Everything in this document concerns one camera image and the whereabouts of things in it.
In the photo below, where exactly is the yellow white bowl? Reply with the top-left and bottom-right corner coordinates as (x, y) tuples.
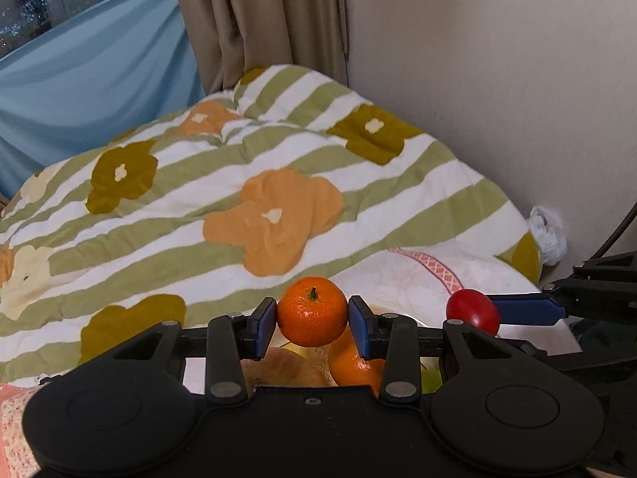
(271, 304), (449, 394)

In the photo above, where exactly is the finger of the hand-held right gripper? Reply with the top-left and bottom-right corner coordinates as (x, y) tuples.
(490, 293), (569, 328)
(496, 336), (553, 360)

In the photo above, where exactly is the beige curtain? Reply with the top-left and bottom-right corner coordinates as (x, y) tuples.
(169, 0), (349, 95)

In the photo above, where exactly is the small mandarin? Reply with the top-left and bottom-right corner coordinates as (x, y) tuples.
(328, 331), (388, 388)
(277, 276), (348, 347)

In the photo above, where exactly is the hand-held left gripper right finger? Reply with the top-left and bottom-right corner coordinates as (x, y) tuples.
(348, 295), (548, 404)

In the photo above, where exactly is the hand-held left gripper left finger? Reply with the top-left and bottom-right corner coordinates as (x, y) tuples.
(80, 297), (278, 404)

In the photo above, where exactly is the pale red apple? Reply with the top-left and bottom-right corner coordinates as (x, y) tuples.
(241, 346), (339, 389)

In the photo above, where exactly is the red cherry tomato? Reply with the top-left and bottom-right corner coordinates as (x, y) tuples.
(446, 289), (500, 335)

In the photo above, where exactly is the light blue cloth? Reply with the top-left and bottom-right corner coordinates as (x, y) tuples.
(0, 0), (207, 200)

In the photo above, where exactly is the green striped flower blanket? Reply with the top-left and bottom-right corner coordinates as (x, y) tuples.
(0, 64), (543, 384)

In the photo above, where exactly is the crumpled white tissue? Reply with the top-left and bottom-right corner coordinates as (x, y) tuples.
(526, 204), (568, 266)

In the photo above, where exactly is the white and pink floral towel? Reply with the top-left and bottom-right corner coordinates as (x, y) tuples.
(0, 246), (578, 478)

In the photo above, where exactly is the black cable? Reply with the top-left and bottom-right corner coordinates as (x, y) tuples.
(592, 204), (637, 260)

